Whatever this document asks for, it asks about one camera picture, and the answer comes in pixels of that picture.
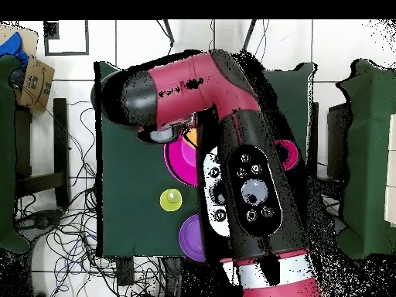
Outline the large pink bowl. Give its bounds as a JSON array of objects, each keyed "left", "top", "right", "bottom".
[{"left": 162, "top": 135, "right": 200, "bottom": 188}]

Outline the large yellow bowl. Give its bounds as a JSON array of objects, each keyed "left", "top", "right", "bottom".
[{"left": 182, "top": 127, "right": 200, "bottom": 149}]

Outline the yellow cup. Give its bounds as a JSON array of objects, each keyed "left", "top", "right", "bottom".
[{"left": 159, "top": 188, "right": 184, "bottom": 213}]

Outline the purple bowl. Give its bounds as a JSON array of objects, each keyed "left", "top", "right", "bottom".
[{"left": 178, "top": 213, "right": 207, "bottom": 263}]

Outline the small red bowl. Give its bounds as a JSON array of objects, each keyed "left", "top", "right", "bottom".
[{"left": 273, "top": 139, "right": 300, "bottom": 172}]

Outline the dark green tablecloth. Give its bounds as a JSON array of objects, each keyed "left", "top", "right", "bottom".
[{"left": 94, "top": 60, "right": 316, "bottom": 258}]

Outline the black power strip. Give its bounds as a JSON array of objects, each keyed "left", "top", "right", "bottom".
[{"left": 116, "top": 258, "right": 135, "bottom": 286}]

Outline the black wooden stand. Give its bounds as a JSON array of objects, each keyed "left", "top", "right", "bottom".
[
  {"left": 15, "top": 97, "right": 71, "bottom": 208},
  {"left": 309, "top": 101, "right": 352, "bottom": 186}
]

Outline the green cloth side table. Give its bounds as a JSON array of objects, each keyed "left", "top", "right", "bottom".
[
  {"left": 333, "top": 58, "right": 396, "bottom": 261},
  {"left": 0, "top": 54, "right": 32, "bottom": 255}
]

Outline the cardboard box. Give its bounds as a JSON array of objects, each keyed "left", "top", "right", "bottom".
[{"left": 17, "top": 56, "right": 56, "bottom": 113}]

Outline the white box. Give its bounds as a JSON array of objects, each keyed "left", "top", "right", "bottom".
[{"left": 384, "top": 113, "right": 396, "bottom": 228}]

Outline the blue cloth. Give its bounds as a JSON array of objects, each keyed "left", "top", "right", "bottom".
[{"left": 0, "top": 31, "right": 31, "bottom": 68}]

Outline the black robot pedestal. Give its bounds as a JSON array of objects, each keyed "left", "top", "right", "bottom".
[{"left": 163, "top": 256, "right": 224, "bottom": 297}]

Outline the tangle of floor cables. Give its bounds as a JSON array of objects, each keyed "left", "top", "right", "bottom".
[{"left": 15, "top": 98, "right": 169, "bottom": 297}]

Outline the black camera tripod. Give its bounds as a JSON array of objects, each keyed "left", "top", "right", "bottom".
[{"left": 162, "top": 19, "right": 258, "bottom": 53}]

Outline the grey pedestal leg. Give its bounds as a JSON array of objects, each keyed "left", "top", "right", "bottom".
[{"left": 16, "top": 208, "right": 64, "bottom": 237}]

